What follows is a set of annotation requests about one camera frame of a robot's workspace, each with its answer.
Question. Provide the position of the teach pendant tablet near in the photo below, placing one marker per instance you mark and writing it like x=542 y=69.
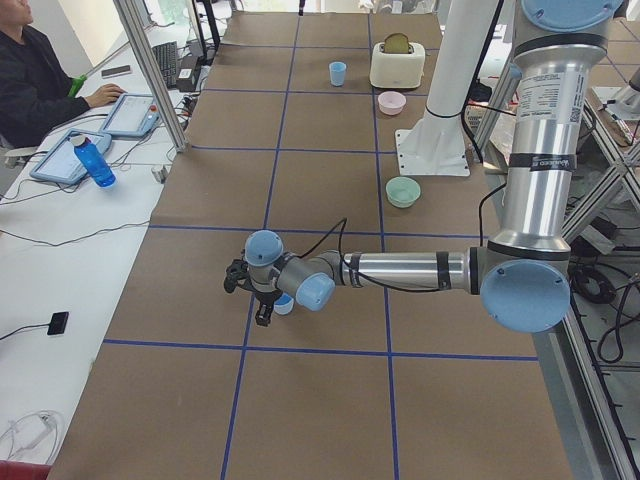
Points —
x=61 y=165

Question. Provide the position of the green bowl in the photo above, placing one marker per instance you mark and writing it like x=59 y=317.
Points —
x=402 y=192

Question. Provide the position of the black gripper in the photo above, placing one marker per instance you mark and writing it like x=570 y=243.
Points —
x=263 y=299

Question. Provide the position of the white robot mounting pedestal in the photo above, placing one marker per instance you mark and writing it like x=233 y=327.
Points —
x=435 y=146

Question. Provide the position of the small black device with cable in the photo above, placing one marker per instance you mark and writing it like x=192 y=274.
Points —
x=58 y=323

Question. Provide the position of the teach pendant tablet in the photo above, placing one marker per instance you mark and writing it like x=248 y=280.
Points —
x=132 y=116
x=61 y=165

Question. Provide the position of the black keyboard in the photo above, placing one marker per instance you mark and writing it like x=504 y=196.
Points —
x=166 y=56

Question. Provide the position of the aluminium frame rack right side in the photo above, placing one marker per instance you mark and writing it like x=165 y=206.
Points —
x=590 y=429

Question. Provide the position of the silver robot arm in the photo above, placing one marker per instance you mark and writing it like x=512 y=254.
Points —
x=520 y=272

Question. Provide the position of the pink bowl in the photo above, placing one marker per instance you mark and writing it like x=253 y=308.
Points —
x=391 y=103

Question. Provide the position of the seated person in black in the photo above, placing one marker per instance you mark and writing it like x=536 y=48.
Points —
x=34 y=88

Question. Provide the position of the cream toaster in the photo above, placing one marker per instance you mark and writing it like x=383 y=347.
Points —
x=397 y=71

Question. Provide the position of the teach pendant tablet far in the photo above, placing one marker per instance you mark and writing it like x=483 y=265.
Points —
x=132 y=116

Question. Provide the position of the black smartphone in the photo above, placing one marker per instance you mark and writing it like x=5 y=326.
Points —
x=116 y=71

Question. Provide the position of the blue water bottle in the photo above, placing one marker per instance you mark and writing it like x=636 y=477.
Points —
x=93 y=161

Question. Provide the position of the aluminium frame post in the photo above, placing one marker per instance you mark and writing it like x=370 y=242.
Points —
x=131 y=21

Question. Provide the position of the light blue cup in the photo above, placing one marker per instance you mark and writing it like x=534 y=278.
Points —
x=337 y=73
x=284 y=305

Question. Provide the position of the bread slice in toaster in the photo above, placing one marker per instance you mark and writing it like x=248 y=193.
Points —
x=397 y=43

